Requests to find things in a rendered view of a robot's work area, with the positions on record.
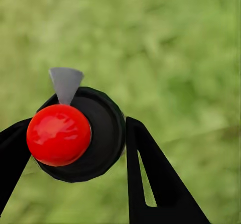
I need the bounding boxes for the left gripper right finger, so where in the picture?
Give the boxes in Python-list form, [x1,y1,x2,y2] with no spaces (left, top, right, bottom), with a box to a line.
[125,117,210,224]

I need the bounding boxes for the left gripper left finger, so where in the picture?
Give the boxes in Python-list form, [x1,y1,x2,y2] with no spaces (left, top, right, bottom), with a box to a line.
[0,118,32,215]

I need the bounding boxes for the pesticide atomizer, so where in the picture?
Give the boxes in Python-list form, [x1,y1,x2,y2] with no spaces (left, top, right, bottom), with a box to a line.
[27,67,126,183]

